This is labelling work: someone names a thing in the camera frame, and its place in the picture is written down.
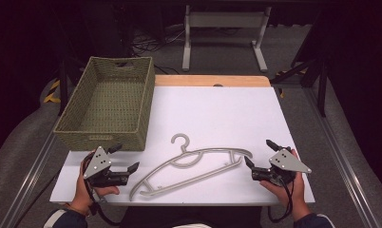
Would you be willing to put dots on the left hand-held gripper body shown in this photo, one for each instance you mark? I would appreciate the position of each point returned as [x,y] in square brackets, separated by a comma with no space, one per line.
[97,164]

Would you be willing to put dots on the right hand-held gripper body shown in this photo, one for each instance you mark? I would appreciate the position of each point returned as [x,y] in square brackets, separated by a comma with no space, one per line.
[287,163]

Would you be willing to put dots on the green woven basket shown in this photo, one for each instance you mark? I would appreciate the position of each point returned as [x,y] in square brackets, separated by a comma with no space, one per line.
[111,101]

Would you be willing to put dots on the grey plastic clothes hanger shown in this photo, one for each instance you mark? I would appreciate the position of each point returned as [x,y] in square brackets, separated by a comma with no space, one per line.
[182,184]

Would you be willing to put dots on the person's right hand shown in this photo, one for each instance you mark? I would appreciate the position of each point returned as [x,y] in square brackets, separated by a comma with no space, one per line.
[295,196]

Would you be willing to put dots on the person's left hand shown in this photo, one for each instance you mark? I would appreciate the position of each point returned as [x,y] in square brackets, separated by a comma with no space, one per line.
[83,196]

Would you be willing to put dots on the yellow black floor tape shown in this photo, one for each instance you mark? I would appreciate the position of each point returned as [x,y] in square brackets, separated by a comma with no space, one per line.
[281,91]
[53,93]

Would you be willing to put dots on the white table mat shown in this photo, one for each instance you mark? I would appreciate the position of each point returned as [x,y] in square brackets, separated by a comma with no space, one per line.
[211,120]

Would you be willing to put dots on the person's dark lap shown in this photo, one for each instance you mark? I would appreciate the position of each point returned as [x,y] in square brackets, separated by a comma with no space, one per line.
[192,217]

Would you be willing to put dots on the black metal stand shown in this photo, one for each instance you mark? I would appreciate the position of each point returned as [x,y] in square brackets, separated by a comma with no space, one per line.
[63,88]
[315,74]

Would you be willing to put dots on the metal floor rail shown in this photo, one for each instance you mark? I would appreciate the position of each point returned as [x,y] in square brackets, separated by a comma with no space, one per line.
[341,158]
[27,183]

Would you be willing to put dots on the white metal table frame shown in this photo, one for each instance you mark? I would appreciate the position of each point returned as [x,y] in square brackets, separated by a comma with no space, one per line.
[225,19]

